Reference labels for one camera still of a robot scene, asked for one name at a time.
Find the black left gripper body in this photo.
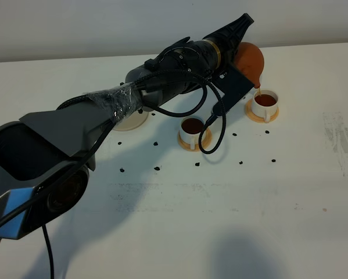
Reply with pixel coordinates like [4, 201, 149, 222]
[159, 37, 229, 78]

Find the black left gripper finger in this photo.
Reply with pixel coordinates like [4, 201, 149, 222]
[217, 13, 254, 58]

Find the brown clay teapot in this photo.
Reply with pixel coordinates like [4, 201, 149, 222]
[234, 42, 264, 88]

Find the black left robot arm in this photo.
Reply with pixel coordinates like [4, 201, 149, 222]
[0, 37, 232, 239]

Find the white teacup near teapot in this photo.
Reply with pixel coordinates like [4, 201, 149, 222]
[178, 116, 204, 151]

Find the orange saucer near teapot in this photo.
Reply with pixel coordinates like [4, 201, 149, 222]
[178, 127, 212, 152]

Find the beige round teapot coaster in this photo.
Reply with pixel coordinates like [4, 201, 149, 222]
[113, 110, 149, 131]

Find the white teacup far right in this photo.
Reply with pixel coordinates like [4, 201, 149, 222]
[251, 89, 279, 123]

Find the orange saucer far right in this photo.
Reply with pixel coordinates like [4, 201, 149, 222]
[245, 99, 279, 124]

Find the black braided camera cable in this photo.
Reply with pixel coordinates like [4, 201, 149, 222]
[0, 68, 229, 279]

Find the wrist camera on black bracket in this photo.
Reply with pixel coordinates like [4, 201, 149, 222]
[213, 64, 254, 113]

